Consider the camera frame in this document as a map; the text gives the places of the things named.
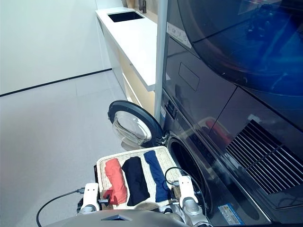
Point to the red garment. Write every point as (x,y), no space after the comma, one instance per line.
(116,179)

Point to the dark blue garment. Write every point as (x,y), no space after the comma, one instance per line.
(156,172)

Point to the black garment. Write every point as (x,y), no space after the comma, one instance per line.
(135,179)

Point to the black wheeled basket stand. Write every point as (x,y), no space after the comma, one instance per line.
(95,175)

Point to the pale woven basket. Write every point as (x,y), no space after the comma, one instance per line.
(163,160)

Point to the grey washing machine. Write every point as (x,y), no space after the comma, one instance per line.
(189,142)

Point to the round washing machine door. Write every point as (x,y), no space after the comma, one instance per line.
(142,113)

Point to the large blue energy label sticker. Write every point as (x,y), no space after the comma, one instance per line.
(230,214)

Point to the small blue white sticker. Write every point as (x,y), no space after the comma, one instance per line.
(163,111)

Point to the dark grey dryer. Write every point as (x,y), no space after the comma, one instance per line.
(213,78)

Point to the white upright panel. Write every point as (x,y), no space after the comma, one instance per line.
(161,59)

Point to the white counter with cabinets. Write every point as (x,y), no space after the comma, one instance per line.
(137,40)

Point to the white dryer label sticker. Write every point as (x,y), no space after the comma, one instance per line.
(178,35)

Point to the black sink basin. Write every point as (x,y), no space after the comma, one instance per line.
(125,16)

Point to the dark faucet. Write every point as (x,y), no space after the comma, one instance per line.
(142,6)

